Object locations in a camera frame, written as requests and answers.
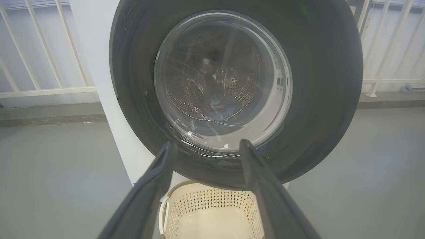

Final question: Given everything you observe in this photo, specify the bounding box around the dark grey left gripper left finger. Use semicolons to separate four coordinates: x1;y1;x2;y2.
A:
98;141;178;239

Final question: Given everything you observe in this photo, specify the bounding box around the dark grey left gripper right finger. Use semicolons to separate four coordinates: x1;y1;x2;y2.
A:
240;139;321;239

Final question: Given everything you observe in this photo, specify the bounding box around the blue patterned garment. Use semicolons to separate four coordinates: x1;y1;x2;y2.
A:
199;95;246;121

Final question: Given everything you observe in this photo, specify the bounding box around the black washing machine door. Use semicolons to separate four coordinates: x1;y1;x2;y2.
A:
109;0;364;190

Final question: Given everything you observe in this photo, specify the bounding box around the white front-load washing machine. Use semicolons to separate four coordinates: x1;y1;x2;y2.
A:
68;0;289;190

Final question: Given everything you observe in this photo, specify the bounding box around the cream perforated laundry basket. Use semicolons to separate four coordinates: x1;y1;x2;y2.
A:
159;181;266;239

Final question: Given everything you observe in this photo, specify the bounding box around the white metal railing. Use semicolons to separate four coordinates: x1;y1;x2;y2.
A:
360;0;425;97
0;0;97;99

